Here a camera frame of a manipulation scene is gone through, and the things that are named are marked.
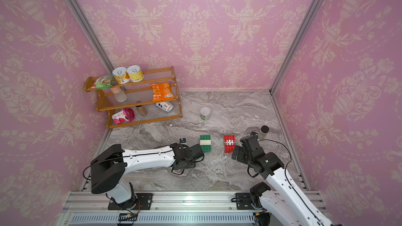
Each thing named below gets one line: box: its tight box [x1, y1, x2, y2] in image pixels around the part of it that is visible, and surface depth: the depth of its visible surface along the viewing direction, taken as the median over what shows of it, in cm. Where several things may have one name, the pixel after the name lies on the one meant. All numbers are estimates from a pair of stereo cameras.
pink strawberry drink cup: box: [111, 107, 136, 124], surface depth 101 cm
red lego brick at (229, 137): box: [224, 134, 236, 143], surface depth 94 cm
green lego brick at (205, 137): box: [199, 134, 211, 141], surface depth 94 cm
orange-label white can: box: [112, 66, 131, 85], surface depth 87 cm
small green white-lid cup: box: [199, 106, 211, 121], surface depth 103 cm
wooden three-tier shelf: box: [83, 65, 183, 130], surface depth 99 cm
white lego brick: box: [199, 139, 212, 146], surface depth 92 cm
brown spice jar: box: [135, 105, 148, 117], surface depth 102 cm
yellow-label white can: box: [126, 64, 145, 83], surface depth 87 cm
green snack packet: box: [90, 75, 115, 90], surface depth 84 cm
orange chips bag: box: [149, 82, 175, 103], surface depth 99 cm
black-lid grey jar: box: [260, 125, 270, 140], surface depth 91 cm
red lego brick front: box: [224, 144, 237, 154], surface depth 89 cm
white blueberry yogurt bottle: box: [154, 101, 174, 113], surface depth 105 cm
